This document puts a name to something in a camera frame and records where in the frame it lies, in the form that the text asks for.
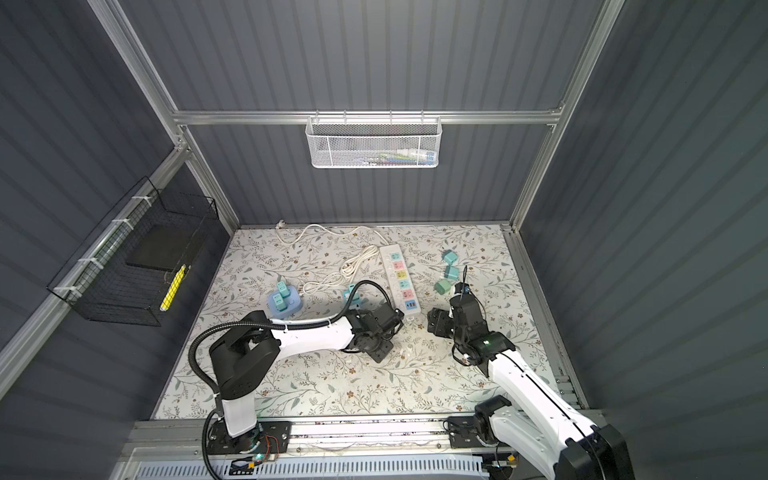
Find teal power strip with USB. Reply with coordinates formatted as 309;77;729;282
343;284;362;309

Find white multicolour power strip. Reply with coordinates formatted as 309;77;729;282
379;245;421;317

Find light blue square power socket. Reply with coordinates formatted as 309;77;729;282
267;286;303;320

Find teal charger cube front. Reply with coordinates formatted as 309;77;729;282
272;294;287;311

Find teal charger cube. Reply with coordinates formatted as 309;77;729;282
444;265;460;281
443;250;459;267
272;294;287;311
277;281;290;298

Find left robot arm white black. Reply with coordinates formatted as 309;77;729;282
209;303;404;438

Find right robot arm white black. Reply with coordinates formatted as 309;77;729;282
427;284;635;479

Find teal charger cube top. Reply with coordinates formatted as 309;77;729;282
443;250;459;267

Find items in white basket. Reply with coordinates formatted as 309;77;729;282
355;148;438;168

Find yellow striped item in basket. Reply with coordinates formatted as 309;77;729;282
159;264;188;312

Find black pad in basket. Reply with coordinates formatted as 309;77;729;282
125;225;207;272

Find white coiled power cable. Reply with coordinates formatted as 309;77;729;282
302;243;382;295

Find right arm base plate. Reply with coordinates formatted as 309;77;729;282
442;416;514;451

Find long white cable at back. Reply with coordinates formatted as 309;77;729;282
274;220;391;247

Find white slotted cable duct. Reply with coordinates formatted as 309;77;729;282
128;454;490;480

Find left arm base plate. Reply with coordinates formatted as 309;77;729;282
206;420;293;455

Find white wire mesh basket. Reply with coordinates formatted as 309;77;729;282
305;117;443;169

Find black wire mesh basket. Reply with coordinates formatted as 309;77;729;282
48;177;219;327

